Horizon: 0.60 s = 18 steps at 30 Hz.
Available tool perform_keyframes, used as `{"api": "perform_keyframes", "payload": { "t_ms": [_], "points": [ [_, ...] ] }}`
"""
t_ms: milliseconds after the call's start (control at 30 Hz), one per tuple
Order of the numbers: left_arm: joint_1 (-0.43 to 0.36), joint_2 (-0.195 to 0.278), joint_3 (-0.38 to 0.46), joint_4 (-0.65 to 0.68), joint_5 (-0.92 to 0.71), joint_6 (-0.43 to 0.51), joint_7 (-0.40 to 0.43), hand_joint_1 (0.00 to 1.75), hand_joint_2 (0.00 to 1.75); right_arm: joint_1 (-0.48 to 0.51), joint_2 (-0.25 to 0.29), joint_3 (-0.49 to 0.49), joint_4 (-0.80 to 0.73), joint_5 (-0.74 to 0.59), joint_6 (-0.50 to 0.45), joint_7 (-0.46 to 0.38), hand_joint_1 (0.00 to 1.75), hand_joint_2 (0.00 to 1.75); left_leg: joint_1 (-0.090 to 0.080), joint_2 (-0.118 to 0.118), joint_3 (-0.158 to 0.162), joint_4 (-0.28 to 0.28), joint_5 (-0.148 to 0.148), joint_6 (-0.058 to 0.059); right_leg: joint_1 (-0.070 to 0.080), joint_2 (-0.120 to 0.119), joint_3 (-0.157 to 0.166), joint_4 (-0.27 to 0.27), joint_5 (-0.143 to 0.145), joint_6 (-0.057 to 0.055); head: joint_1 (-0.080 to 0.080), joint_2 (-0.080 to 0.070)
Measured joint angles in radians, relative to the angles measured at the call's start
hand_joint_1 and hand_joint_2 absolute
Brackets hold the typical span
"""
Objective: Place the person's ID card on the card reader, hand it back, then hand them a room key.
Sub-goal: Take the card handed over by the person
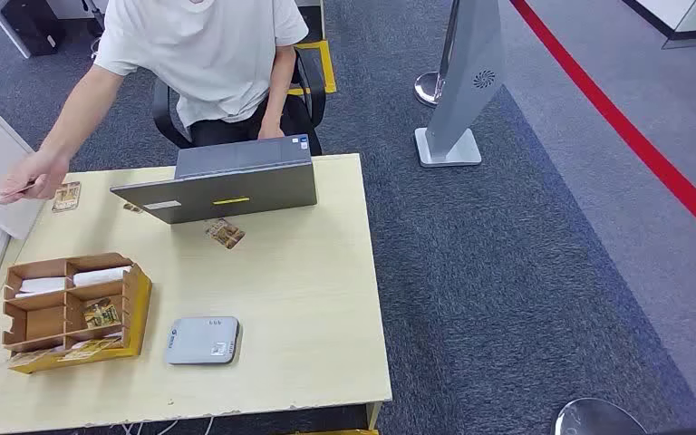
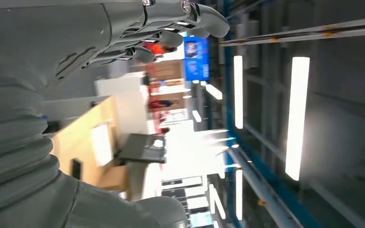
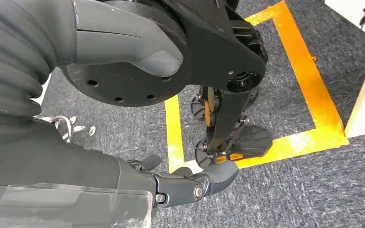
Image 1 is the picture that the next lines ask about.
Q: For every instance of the person's left hand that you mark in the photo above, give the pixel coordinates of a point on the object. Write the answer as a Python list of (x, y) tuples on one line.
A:
[(271, 129)]

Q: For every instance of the person's right hand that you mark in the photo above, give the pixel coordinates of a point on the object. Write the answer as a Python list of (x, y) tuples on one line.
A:
[(39, 177)]

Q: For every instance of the ID card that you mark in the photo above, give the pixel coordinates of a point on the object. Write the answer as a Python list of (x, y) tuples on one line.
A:
[(26, 188)]

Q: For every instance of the wooden organizer box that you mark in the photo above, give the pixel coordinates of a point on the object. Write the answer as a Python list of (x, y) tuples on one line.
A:
[(138, 306)]

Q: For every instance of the person's right forearm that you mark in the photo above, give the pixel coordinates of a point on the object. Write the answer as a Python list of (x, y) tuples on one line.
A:
[(78, 114)]

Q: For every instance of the person's left forearm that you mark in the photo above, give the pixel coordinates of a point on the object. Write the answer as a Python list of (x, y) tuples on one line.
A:
[(279, 84)]

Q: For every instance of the small brown card piece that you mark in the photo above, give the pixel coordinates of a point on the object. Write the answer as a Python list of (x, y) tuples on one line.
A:
[(132, 208)]

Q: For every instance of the person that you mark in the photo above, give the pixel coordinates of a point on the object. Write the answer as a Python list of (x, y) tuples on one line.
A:
[(204, 54)]

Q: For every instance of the white card stack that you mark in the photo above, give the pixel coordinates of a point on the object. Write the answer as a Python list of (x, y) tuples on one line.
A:
[(42, 284), (100, 275)]

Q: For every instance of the gold printed card sleeve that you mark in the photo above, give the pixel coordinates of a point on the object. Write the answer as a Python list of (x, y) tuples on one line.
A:
[(91, 349), (33, 358)]

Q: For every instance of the grey laptop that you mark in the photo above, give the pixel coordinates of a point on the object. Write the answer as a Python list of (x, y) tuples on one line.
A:
[(228, 192)]

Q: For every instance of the yellow floor tape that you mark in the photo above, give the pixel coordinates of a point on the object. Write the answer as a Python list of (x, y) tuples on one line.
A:
[(327, 66), (336, 432)]

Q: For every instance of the black office chair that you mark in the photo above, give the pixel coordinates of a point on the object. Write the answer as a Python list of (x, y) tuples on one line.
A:
[(165, 114)]

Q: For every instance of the white table leg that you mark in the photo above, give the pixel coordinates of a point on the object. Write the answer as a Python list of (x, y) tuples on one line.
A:
[(322, 24)]

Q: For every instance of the chrome stool base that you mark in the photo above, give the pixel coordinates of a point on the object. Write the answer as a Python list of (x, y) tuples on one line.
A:
[(96, 48)]

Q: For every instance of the white desk panel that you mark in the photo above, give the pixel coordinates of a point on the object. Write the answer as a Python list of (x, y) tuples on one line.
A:
[(10, 33)]

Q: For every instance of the black box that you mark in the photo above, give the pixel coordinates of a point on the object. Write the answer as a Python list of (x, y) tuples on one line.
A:
[(33, 24)]

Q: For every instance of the chrome stanchion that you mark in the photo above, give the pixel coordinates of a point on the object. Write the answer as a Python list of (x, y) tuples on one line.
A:
[(427, 89)]

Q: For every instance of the grey kiosk stand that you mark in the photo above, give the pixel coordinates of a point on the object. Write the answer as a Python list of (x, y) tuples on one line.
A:
[(465, 84)]

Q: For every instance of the pale wooden desk leg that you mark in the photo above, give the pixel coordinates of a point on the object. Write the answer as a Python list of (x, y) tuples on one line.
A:
[(374, 415)]

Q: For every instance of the red floor tape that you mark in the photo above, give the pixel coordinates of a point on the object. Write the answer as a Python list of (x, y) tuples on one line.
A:
[(624, 129)]

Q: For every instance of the chrome dome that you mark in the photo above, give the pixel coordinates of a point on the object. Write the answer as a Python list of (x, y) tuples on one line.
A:
[(594, 419)]

